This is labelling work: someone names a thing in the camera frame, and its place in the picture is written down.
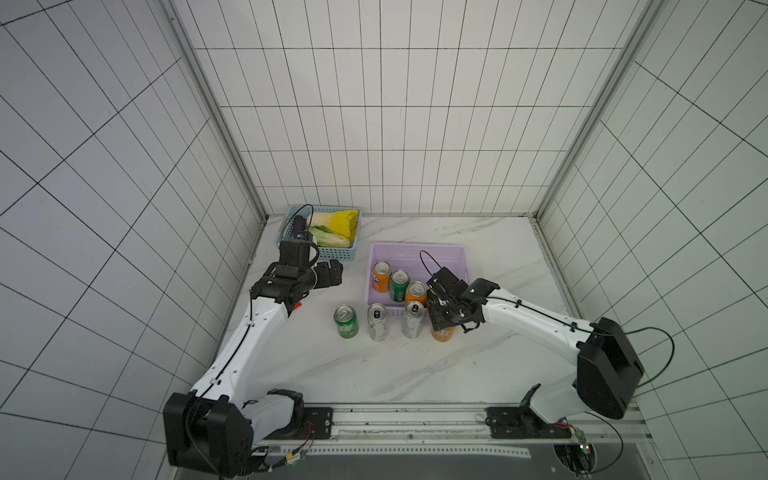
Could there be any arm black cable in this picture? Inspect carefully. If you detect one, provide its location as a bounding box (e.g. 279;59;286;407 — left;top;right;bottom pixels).
281;203;317;247
418;250;676;475

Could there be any green lettuce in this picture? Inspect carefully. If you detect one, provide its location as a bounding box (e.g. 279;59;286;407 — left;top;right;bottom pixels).
310;227;351;249

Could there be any silver slim can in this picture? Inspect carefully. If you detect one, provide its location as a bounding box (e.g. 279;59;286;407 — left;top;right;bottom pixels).
402;301;424;339
367;303;388;342

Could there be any green sprite can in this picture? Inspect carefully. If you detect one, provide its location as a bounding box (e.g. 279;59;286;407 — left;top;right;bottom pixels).
333;304;359;339
390;269;410;303

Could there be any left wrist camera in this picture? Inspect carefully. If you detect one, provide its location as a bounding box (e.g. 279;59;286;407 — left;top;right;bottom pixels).
279;239;319;271

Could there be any purple plastic basket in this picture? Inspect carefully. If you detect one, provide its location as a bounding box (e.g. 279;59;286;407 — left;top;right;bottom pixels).
365;242;470;317

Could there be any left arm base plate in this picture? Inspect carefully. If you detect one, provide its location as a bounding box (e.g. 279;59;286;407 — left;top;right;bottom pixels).
266;407;334;440

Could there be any blue plastic basket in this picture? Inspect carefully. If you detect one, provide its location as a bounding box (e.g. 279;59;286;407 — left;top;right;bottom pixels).
275;204;362;260

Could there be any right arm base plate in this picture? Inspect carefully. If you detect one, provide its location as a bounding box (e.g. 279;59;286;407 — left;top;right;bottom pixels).
485;406;572;440

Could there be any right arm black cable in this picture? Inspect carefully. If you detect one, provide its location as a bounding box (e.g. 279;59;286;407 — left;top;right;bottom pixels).
418;250;676;475

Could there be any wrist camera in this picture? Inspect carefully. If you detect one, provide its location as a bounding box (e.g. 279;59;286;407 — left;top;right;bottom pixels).
427;267;468;297
279;239;319;271

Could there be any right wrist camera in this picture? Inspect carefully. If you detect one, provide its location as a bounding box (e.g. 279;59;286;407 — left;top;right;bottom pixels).
427;267;468;297

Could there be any yellow napa cabbage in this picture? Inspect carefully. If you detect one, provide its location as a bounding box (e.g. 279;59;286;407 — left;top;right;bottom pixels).
310;209;360;242

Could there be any dark purple eggplant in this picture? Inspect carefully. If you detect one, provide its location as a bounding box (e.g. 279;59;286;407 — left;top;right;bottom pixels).
291;215;308;240

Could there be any aluminium mounting rail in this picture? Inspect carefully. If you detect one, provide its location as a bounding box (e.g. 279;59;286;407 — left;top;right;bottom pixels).
251;403;651;457

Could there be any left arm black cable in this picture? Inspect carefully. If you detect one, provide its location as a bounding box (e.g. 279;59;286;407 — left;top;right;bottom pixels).
281;203;317;247

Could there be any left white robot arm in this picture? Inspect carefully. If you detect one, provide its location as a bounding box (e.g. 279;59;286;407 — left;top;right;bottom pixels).
162;259;343;478

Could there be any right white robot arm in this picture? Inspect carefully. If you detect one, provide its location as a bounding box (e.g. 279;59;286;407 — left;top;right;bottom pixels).
427;269;645;424

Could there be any orange fanta can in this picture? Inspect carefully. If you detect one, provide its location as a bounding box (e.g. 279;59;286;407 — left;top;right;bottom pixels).
405;281;427;306
371;261;391;293
431;327;455;343

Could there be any silver slim can back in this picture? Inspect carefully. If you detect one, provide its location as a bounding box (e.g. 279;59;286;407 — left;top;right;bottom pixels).
367;303;388;342

